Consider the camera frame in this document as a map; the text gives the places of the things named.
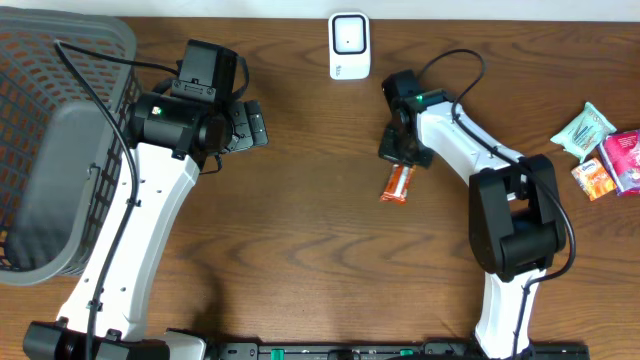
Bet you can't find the orange candy wrapper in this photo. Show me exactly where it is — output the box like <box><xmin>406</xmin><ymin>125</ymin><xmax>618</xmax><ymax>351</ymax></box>
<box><xmin>380</xmin><ymin>164</ymin><xmax>415</xmax><ymax>204</ymax></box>

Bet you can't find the green snack packet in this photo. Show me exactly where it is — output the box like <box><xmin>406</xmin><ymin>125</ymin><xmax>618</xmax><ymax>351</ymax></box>
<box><xmin>550</xmin><ymin>102</ymin><xmax>617</xmax><ymax>163</ymax></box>

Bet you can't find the small orange tissue box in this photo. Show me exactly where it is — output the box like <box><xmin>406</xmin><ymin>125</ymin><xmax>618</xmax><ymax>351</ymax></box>
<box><xmin>571</xmin><ymin>158</ymin><xmax>617</xmax><ymax>201</ymax></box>

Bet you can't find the purple pink snack packet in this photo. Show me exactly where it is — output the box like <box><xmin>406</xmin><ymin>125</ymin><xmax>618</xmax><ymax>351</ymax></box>
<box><xmin>598</xmin><ymin>130</ymin><xmax>639</xmax><ymax>196</ymax></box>

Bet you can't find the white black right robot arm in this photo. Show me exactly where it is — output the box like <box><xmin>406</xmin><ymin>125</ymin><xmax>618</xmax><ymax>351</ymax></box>
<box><xmin>378</xmin><ymin>70</ymin><xmax>589</xmax><ymax>359</ymax></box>

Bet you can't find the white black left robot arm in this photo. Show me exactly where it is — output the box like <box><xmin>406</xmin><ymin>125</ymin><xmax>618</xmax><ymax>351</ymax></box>
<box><xmin>23</xmin><ymin>40</ymin><xmax>268</xmax><ymax>359</ymax></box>

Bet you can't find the grey plastic basket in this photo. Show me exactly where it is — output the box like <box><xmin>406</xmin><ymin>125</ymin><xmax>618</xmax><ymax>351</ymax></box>
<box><xmin>1</xmin><ymin>6</ymin><xmax>136</xmax><ymax>286</ymax></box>

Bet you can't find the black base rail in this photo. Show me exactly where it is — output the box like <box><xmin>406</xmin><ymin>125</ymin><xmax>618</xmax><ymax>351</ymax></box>
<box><xmin>214</xmin><ymin>341</ymin><xmax>591</xmax><ymax>360</ymax></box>

